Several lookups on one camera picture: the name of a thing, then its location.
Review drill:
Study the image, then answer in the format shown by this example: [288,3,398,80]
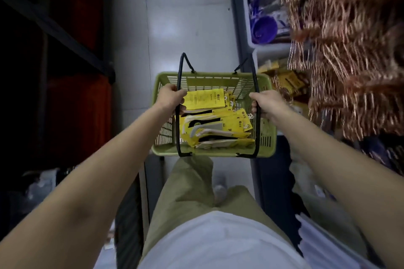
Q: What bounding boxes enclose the olive trousers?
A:
[142,155,292,257]

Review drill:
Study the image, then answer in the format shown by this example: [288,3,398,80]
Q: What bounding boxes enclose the person's right hand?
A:
[248,90,292,121]

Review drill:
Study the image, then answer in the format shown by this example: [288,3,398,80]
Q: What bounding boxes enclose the stack of white bags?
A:
[295,214,379,269]

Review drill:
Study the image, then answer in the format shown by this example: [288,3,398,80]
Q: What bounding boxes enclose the person's left hand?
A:
[154,83,187,115]

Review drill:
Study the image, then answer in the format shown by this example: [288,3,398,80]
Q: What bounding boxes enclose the pile of yellow sock packets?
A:
[178,88,255,150]

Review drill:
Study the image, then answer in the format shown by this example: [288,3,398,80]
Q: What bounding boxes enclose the person's left forearm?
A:
[0,106,177,269]

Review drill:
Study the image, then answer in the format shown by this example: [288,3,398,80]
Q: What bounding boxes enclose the person's right forearm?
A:
[274,111,404,269]

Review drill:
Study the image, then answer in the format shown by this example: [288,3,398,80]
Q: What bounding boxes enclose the white shirt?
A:
[137,210,313,269]

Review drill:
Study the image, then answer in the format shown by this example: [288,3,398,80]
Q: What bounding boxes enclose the white right shoe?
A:
[213,177,228,206]

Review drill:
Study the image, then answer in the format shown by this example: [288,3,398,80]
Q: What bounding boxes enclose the bunch of blue packets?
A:
[239,0,291,45]

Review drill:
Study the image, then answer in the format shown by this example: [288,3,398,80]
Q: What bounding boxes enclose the black metal rack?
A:
[0,0,116,85]

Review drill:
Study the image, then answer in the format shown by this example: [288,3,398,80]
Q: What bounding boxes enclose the green shopping basket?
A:
[151,53,278,159]

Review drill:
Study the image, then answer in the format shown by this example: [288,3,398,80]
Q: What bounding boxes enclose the heap of copper hangers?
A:
[281,0,404,142]

